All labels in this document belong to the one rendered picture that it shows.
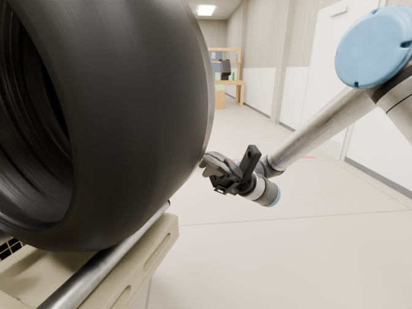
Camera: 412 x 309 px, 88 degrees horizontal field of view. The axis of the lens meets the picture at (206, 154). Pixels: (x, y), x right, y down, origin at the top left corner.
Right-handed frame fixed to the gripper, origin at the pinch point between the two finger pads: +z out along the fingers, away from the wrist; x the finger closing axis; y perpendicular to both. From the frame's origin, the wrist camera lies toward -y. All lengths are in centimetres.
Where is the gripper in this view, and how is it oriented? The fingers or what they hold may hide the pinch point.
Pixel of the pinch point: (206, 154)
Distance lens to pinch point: 54.9
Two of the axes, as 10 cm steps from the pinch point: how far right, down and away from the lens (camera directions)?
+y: -6.7, 6.6, 3.4
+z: -6.9, -3.8, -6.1
